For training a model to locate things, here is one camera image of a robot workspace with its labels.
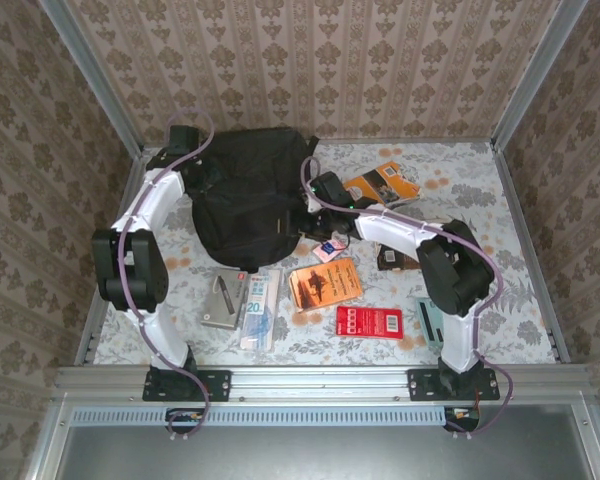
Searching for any floral table cover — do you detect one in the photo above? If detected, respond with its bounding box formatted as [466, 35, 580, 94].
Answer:
[93, 142, 556, 366]

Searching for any pale teal box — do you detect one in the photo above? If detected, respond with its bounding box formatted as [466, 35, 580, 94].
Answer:
[413, 296, 449, 354]

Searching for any red package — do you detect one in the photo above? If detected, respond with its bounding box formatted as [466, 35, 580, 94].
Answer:
[335, 305, 404, 340]

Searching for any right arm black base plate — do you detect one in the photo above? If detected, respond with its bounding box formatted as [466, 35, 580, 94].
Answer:
[407, 368, 501, 403]

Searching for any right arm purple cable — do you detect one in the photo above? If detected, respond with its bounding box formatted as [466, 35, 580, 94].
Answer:
[299, 155, 517, 441]

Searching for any small pink card pack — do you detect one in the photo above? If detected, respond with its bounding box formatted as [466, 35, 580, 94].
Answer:
[312, 238, 345, 261]

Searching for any dark brown barcode paperback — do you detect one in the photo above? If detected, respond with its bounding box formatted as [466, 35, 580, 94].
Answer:
[377, 242, 424, 274]

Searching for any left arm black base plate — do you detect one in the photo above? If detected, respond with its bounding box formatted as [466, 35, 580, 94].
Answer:
[142, 368, 232, 403]

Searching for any grey metal panel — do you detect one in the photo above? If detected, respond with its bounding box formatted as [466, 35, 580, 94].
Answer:
[54, 423, 599, 480]

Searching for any grey marker pen box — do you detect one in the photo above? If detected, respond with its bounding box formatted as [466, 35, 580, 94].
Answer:
[201, 267, 251, 331]

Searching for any aluminium frame post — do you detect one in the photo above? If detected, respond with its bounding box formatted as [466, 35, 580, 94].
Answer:
[35, 0, 146, 157]
[489, 0, 591, 154]

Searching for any aluminium table edge rail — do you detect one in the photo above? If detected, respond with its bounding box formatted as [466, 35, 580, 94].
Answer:
[142, 137, 496, 150]
[74, 147, 146, 366]
[492, 144, 571, 364]

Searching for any wide aluminium mounting rail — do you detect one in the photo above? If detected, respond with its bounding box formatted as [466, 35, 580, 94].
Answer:
[54, 364, 591, 401]

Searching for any orange yellow photo cover book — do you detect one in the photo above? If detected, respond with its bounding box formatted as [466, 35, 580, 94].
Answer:
[342, 160, 422, 209]

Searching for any grey slotted cable duct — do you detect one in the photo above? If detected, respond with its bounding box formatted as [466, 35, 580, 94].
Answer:
[72, 405, 449, 427]

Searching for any black backpack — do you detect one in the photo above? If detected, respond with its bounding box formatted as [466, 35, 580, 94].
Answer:
[187, 127, 321, 274]

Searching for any orange Mark Twain paperback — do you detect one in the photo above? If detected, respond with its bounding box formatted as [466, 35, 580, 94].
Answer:
[288, 257, 364, 315]

